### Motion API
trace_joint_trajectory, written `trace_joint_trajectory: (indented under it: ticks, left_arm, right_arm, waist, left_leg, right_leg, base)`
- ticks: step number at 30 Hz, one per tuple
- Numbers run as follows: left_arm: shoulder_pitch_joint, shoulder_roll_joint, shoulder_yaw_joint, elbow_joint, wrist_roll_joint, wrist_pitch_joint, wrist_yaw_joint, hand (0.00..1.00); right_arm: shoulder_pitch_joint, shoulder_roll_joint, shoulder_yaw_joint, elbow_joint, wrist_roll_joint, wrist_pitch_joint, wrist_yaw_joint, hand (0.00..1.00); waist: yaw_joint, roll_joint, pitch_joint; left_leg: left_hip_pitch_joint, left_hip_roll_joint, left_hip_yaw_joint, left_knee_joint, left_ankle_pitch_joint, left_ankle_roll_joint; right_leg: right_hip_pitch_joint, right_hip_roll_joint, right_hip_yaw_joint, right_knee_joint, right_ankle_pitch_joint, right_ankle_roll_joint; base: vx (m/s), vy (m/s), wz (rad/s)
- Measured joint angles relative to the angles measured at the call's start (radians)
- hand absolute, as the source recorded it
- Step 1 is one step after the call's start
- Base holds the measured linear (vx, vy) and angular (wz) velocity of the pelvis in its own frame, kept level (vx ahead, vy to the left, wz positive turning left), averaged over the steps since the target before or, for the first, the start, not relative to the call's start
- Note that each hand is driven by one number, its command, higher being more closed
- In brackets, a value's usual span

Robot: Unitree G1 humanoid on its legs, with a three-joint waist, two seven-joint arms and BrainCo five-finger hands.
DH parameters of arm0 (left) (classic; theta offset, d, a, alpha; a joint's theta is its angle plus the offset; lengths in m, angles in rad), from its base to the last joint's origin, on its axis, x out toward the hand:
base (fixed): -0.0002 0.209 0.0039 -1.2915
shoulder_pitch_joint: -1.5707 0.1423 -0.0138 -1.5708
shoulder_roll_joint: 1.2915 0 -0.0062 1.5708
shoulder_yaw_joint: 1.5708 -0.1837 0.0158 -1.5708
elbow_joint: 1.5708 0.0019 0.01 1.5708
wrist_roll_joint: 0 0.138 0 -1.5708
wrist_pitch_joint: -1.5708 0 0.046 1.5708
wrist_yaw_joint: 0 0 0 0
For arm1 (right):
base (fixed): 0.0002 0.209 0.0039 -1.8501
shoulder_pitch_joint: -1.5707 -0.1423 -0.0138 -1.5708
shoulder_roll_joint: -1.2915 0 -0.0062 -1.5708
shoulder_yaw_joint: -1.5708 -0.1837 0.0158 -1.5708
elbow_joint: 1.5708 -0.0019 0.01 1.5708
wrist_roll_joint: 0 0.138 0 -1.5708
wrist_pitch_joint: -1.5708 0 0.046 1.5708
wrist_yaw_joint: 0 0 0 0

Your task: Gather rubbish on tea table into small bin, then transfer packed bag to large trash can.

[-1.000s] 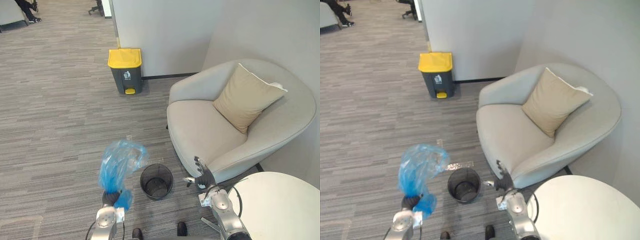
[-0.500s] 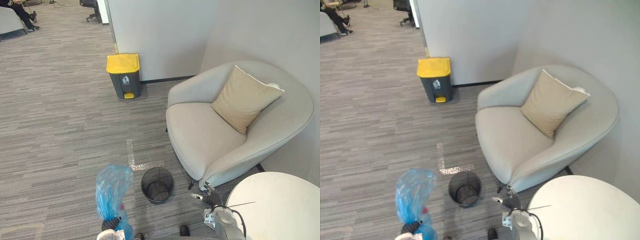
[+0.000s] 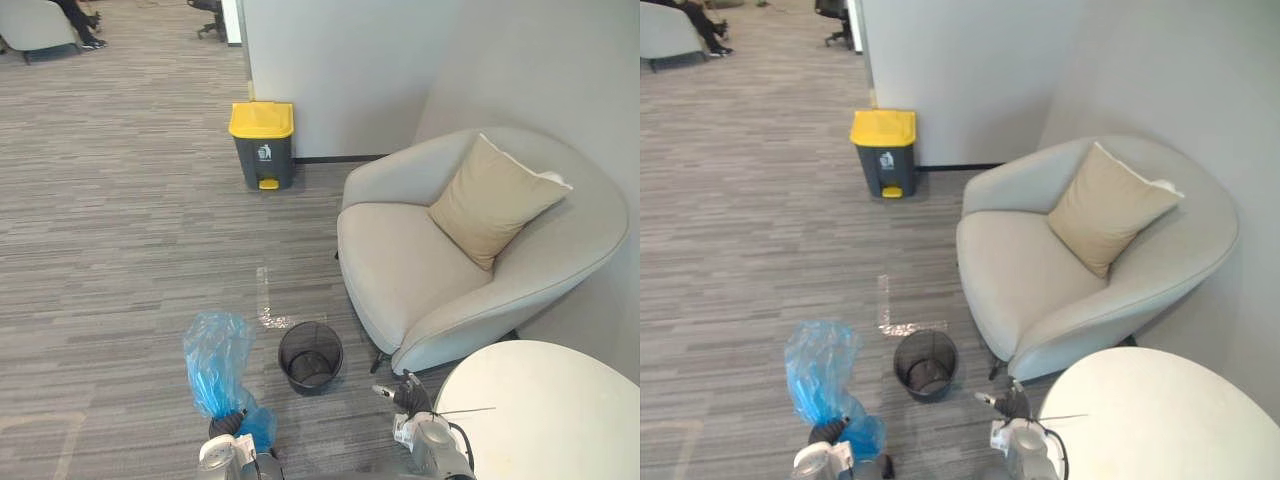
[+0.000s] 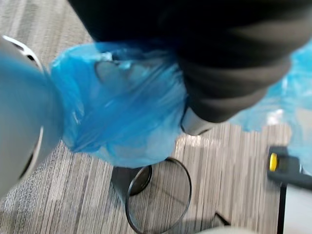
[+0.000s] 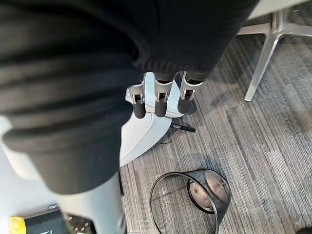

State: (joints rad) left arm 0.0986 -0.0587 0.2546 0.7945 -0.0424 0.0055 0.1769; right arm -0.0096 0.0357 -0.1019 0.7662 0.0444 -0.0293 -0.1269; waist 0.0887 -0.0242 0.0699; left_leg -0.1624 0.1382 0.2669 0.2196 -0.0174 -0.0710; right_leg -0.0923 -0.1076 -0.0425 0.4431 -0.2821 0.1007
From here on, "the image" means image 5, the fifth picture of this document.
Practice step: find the yellow and black box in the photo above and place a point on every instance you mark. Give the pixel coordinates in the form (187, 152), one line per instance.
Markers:
(36, 223)

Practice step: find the table with silver legs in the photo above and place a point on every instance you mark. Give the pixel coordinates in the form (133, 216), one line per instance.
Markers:
(265, 56)

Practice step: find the black mesh waste bin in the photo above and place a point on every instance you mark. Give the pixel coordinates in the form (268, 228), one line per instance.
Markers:
(219, 195)

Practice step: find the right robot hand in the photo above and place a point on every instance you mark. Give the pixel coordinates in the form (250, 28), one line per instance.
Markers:
(73, 73)

